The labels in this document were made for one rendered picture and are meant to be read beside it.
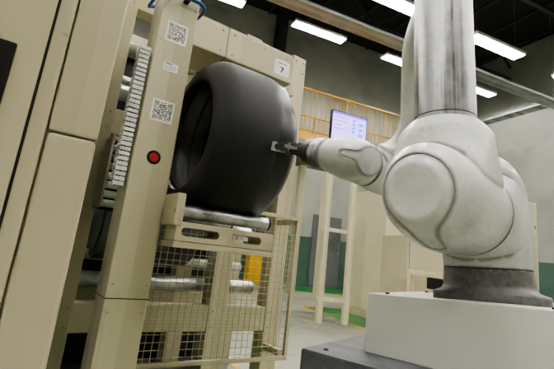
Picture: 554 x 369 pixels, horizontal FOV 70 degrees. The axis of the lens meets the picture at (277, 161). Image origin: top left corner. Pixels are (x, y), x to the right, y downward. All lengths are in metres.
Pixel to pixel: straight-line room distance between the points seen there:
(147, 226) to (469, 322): 0.95
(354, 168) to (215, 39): 1.12
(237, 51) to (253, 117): 0.68
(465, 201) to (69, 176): 0.49
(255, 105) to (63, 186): 0.91
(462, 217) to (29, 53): 0.56
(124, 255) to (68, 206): 0.85
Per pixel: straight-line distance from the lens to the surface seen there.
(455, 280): 0.83
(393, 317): 0.77
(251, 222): 1.39
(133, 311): 1.35
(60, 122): 0.48
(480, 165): 0.64
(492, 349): 0.73
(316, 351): 0.74
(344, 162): 0.95
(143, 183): 1.33
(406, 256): 5.82
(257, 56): 1.96
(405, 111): 1.07
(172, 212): 1.26
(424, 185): 0.59
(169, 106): 1.40
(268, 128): 1.30
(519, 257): 0.83
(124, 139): 1.34
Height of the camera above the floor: 0.80
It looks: 13 degrees up
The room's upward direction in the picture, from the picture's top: 7 degrees clockwise
